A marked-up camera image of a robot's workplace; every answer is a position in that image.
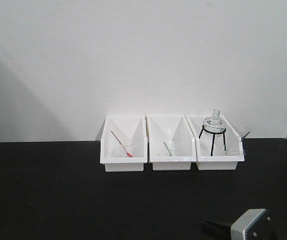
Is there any grey metal gripper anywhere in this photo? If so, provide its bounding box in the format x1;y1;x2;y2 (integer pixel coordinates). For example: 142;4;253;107
201;208;267;240

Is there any white right storage bin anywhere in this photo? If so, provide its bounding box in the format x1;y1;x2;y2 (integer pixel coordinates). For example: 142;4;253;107
185;114;245;171

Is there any white storage bin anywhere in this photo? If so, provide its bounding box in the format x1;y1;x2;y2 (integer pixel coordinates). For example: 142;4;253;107
100;115;148;173
185;114;245;171
146;115;197;171

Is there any green tipped glass rod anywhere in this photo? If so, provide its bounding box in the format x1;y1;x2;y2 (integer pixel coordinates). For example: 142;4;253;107
163;142;174;157

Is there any white middle storage bin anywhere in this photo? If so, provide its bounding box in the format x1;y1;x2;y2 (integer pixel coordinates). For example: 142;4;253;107
146;115;197;171

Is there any clear round-bottom flask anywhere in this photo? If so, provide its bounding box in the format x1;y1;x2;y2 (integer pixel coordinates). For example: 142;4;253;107
203;109;226;137

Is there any red tipped glass rod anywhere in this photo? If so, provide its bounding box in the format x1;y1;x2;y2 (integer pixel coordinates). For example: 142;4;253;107
110;130;133;158

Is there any white left storage bin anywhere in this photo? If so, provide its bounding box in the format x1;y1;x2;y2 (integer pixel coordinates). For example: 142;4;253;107
100;115;148;173

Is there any black wire tripod stand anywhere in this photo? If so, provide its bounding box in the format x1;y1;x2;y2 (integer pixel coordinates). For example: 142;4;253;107
198;125;227;157

